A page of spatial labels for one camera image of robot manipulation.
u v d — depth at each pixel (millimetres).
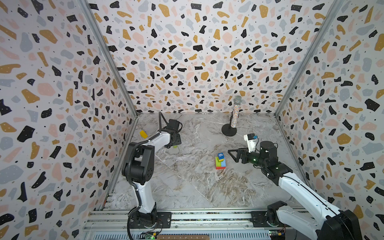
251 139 713
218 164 900
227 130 1127
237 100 856
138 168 508
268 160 615
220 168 916
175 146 1021
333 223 397
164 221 733
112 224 741
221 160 893
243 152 702
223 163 898
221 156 860
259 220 731
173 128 795
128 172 505
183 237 676
